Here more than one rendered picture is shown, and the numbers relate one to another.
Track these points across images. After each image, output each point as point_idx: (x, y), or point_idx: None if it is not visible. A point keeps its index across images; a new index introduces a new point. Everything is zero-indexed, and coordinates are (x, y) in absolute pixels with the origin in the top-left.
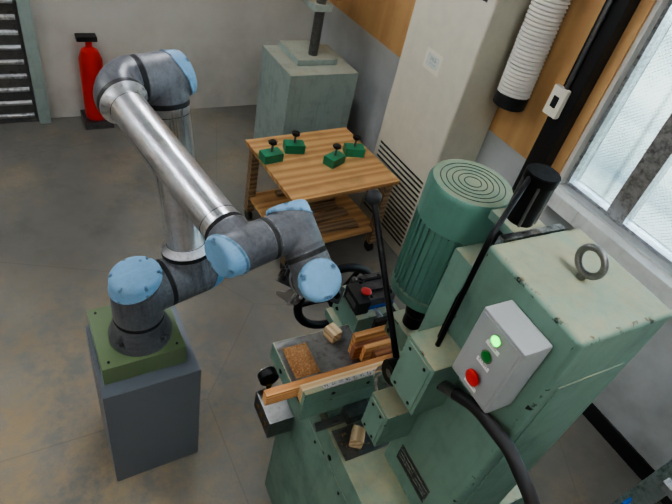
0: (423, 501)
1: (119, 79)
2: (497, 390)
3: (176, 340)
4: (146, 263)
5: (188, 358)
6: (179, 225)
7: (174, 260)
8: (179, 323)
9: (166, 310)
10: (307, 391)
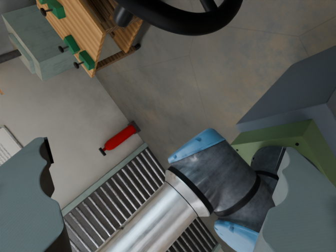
0: None
1: None
2: None
3: (292, 143)
4: (223, 232)
5: (306, 115)
6: (166, 243)
7: (209, 214)
8: (256, 122)
9: (250, 147)
10: None
